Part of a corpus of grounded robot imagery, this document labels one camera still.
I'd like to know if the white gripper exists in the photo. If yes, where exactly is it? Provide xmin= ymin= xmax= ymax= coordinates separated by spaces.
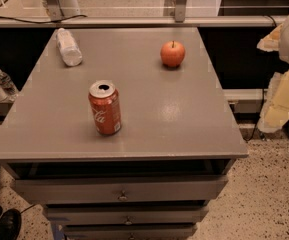
xmin=257 ymin=16 xmax=289 ymax=133

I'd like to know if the black cable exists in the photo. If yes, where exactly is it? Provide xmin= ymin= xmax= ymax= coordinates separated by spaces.
xmin=0 ymin=9 xmax=88 ymax=25

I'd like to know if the clear plastic water bottle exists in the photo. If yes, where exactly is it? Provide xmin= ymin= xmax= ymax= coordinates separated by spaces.
xmin=56 ymin=28 xmax=83 ymax=67

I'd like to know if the grey drawer cabinet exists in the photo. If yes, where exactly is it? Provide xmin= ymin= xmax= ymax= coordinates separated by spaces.
xmin=0 ymin=28 xmax=247 ymax=240

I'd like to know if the black shoe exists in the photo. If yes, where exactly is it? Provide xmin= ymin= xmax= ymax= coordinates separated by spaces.
xmin=0 ymin=209 xmax=22 ymax=240

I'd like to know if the bottom drawer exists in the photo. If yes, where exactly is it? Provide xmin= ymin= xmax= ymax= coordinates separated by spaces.
xmin=64 ymin=224 xmax=196 ymax=240

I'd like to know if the drawer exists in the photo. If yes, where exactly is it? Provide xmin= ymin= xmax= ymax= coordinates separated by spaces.
xmin=64 ymin=224 xmax=196 ymax=240
xmin=14 ymin=175 xmax=228 ymax=204
xmin=46 ymin=205 xmax=208 ymax=225

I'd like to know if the small clear plastic bottle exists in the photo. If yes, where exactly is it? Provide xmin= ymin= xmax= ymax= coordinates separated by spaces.
xmin=0 ymin=69 xmax=18 ymax=96

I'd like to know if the red apple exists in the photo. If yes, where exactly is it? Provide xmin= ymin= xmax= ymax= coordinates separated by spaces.
xmin=160 ymin=41 xmax=186 ymax=67

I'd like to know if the grey metal railing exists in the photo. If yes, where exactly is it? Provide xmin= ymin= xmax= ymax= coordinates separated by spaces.
xmin=0 ymin=15 xmax=286 ymax=28

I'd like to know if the middle drawer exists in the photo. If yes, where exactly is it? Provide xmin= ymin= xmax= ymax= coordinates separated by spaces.
xmin=46 ymin=205 xmax=208 ymax=225

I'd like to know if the top drawer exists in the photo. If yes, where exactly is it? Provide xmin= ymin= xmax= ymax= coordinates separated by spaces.
xmin=14 ymin=175 xmax=228 ymax=204

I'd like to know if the red coke can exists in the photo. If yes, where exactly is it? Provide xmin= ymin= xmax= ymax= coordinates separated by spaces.
xmin=88 ymin=80 xmax=122 ymax=135

